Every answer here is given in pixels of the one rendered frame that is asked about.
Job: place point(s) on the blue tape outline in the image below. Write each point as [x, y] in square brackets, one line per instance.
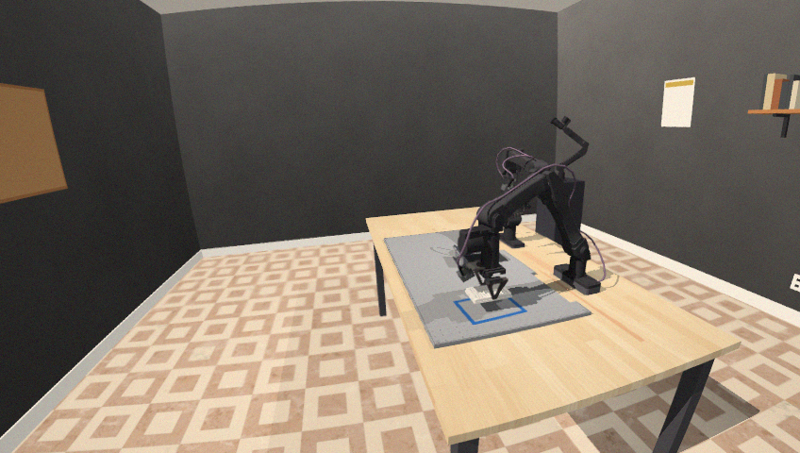
[487, 320]

